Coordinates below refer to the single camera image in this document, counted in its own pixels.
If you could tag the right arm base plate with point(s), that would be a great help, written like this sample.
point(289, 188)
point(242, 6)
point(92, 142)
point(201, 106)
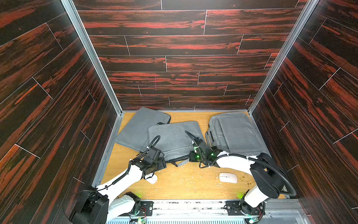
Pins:
point(240, 207)

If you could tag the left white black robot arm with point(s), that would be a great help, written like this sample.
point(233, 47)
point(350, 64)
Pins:
point(97, 205)

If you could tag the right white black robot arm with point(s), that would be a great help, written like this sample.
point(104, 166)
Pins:
point(271, 180)

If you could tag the aluminium front rail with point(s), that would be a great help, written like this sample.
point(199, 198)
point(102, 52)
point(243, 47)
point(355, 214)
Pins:
point(277, 211)

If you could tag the left white computer mouse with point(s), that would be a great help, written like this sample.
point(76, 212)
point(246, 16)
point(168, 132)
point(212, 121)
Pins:
point(151, 178)

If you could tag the grey laptop bag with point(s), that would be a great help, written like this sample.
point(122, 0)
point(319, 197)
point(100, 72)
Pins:
point(135, 135)
point(174, 143)
point(235, 133)

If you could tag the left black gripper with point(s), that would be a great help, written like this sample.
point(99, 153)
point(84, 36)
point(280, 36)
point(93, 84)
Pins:
point(162, 162)

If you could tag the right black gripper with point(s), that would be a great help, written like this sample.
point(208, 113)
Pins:
point(203, 148)

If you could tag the white pink computer mouse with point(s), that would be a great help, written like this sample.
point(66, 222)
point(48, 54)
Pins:
point(228, 178)

